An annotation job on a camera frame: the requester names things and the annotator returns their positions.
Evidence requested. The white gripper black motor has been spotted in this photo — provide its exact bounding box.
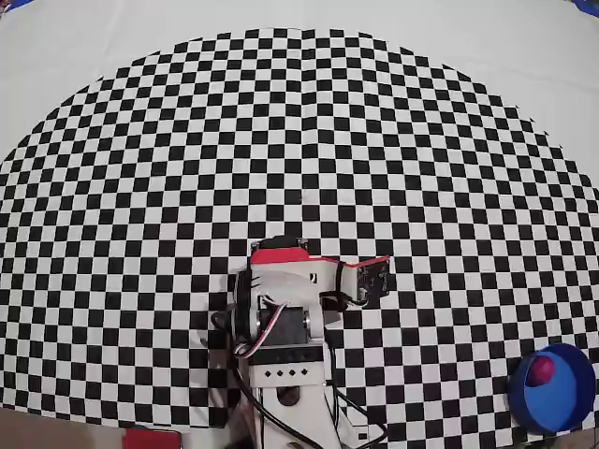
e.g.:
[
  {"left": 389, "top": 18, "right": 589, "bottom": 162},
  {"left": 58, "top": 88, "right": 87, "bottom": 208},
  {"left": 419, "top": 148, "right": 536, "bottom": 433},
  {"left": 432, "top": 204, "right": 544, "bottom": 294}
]
[{"left": 247, "top": 247, "right": 345, "bottom": 300}]

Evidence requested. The pink faceted ball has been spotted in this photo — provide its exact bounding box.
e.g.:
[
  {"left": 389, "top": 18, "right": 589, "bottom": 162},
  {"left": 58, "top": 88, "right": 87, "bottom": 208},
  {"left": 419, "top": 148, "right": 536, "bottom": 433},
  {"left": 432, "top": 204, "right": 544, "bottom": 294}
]
[{"left": 527, "top": 356, "right": 556, "bottom": 387}]

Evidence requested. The blue round box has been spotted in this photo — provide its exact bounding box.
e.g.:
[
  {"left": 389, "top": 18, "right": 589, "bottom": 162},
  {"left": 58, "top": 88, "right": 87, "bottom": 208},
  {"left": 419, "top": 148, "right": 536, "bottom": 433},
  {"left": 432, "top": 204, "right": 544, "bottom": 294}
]
[{"left": 508, "top": 342, "right": 594, "bottom": 435}]

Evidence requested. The black white checkered mat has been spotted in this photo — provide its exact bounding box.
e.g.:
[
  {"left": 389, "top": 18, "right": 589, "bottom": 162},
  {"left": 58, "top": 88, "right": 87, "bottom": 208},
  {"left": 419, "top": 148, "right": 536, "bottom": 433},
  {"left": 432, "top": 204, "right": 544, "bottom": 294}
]
[{"left": 0, "top": 0, "right": 599, "bottom": 441}]

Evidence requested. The red flat object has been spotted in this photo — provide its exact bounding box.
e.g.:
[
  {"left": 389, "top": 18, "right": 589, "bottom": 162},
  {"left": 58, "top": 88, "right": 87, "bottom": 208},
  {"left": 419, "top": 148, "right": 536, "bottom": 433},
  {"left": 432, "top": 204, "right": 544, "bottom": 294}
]
[{"left": 122, "top": 427, "right": 183, "bottom": 449}]

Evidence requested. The camera board red mount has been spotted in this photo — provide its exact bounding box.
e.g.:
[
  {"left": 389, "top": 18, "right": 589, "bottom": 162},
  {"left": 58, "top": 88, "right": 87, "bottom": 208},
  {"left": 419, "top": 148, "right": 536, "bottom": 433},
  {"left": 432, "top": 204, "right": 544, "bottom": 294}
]
[{"left": 337, "top": 254, "right": 393, "bottom": 310}]

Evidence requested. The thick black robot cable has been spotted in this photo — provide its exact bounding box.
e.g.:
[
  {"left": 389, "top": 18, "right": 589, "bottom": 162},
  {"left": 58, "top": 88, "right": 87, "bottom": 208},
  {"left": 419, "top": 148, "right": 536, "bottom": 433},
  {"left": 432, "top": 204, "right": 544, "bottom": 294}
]
[{"left": 321, "top": 289, "right": 390, "bottom": 446}]

